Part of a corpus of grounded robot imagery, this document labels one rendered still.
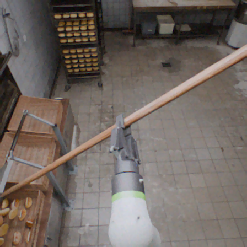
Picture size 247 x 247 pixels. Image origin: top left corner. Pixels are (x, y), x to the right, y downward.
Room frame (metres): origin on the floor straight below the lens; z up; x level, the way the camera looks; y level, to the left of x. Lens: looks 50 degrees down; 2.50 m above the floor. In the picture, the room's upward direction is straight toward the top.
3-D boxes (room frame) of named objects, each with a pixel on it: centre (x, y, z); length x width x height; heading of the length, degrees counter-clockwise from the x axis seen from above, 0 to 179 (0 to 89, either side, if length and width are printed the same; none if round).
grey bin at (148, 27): (5.04, -0.62, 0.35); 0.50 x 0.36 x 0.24; 3
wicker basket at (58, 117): (1.62, 1.01, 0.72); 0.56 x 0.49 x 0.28; 4
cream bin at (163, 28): (5.06, -1.04, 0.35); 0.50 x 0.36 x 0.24; 4
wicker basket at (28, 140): (1.03, 0.99, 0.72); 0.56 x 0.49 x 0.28; 3
